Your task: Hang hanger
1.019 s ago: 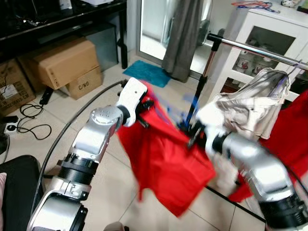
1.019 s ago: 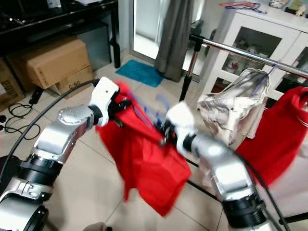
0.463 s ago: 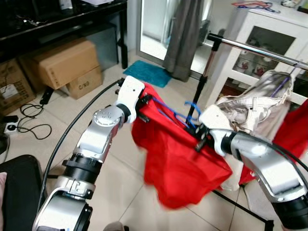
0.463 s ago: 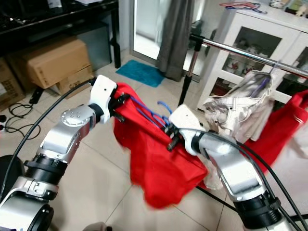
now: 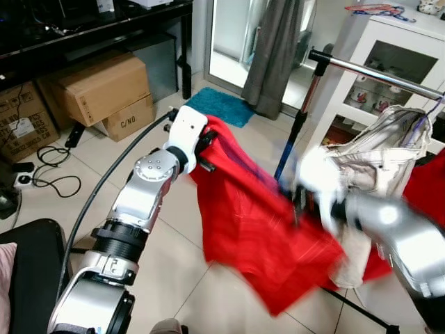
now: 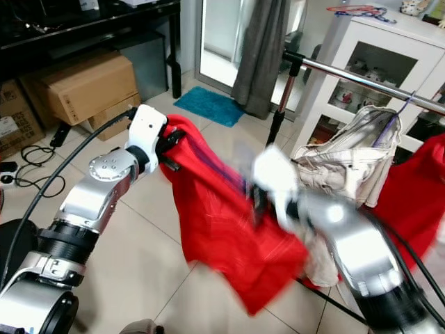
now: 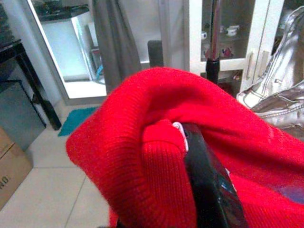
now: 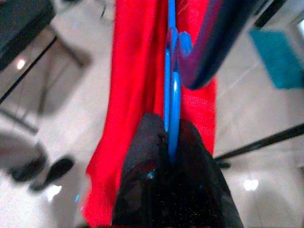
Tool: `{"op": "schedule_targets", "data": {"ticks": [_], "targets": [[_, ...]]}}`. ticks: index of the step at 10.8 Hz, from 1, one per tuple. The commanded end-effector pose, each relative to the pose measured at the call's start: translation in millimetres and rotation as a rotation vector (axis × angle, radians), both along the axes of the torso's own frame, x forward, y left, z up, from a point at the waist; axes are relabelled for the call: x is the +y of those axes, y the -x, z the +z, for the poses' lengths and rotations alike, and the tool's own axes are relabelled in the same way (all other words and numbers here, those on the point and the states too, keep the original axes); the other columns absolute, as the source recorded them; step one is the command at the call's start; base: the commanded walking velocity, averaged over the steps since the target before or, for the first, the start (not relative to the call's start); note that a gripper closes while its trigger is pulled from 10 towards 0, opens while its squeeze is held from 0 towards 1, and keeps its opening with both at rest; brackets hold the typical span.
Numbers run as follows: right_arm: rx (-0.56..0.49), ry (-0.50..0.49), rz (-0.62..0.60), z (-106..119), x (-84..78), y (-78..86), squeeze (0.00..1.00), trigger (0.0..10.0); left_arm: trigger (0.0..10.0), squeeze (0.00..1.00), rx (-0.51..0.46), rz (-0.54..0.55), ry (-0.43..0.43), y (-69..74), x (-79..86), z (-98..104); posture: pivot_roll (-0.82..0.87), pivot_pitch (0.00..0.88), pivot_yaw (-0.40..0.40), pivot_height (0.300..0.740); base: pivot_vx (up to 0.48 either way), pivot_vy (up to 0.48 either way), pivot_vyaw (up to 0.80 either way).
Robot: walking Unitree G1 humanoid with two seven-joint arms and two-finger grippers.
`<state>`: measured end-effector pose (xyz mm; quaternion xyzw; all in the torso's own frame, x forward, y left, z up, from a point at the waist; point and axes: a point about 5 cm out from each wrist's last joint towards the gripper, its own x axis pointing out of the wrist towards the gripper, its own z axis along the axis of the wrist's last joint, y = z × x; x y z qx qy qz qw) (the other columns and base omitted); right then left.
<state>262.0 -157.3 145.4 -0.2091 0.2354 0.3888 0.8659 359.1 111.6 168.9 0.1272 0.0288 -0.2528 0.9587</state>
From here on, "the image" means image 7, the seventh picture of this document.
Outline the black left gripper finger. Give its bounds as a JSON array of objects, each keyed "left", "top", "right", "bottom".
[{"left": 183, "top": 123, "right": 248, "bottom": 228}]

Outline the red sweater with white print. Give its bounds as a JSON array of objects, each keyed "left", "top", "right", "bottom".
[{"left": 66, "top": 67, "right": 304, "bottom": 228}]

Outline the colourful figurine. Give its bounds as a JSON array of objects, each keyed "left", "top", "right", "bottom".
[{"left": 219, "top": 46, "right": 235, "bottom": 57}]

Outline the silver padded jacket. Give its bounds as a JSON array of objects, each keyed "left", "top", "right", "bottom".
[{"left": 236, "top": 6, "right": 304, "bottom": 141}]

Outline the black upright box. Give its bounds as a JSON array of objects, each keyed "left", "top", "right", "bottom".
[{"left": 147, "top": 39, "right": 164, "bottom": 68}]

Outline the chrome clothes rack pole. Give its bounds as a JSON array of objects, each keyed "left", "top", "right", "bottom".
[{"left": 205, "top": 0, "right": 223, "bottom": 84}]

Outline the white glass door cabinet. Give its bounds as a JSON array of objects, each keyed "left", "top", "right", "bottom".
[{"left": 182, "top": 0, "right": 304, "bottom": 100}]

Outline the teal floor mat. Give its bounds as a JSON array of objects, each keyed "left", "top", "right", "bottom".
[{"left": 57, "top": 106, "right": 99, "bottom": 137}]

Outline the white ceramic cup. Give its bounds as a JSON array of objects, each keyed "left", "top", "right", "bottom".
[{"left": 225, "top": 25, "right": 240, "bottom": 37}]

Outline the grey curtain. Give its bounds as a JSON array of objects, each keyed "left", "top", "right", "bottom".
[{"left": 91, "top": 0, "right": 143, "bottom": 95}]

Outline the cardboard box with black lettering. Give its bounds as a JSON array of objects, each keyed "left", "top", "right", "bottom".
[{"left": 0, "top": 127, "right": 34, "bottom": 211}]

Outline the white counter with black top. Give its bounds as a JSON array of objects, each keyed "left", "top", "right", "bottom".
[{"left": 33, "top": 3, "right": 95, "bottom": 83}]

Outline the grey metal cabinet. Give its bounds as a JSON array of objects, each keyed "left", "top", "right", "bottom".
[{"left": 0, "top": 79, "right": 47, "bottom": 152}]

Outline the black desk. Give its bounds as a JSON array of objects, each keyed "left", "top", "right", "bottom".
[{"left": 0, "top": 39, "right": 62, "bottom": 131}]

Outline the dark grey woven box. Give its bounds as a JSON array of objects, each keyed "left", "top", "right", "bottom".
[{"left": 0, "top": 4, "right": 14, "bottom": 45}]

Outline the cabinet door handle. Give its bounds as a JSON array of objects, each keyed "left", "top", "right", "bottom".
[
  {"left": 246, "top": 51, "right": 254, "bottom": 80},
  {"left": 257, "top": 50, "right": 269, "bottom": 78}
]

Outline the grey aluminium door frame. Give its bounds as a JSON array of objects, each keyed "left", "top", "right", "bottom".
[{"left": 20, "top": 0, "right": 107, "bottom": 106}]

